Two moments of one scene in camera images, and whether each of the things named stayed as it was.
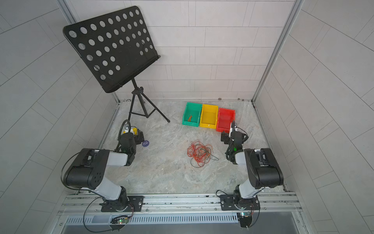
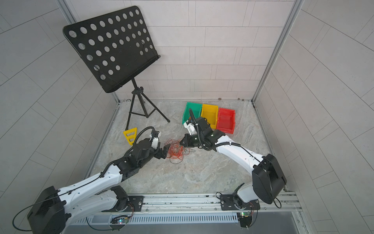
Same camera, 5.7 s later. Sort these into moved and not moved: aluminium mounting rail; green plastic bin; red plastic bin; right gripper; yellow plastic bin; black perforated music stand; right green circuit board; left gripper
Moved: left gripper; right gripper
Not moved: green plastic bin; aluminium mounting rail; black perforated music stand; red plastic bin; right green circuit board; yellow plastic bin
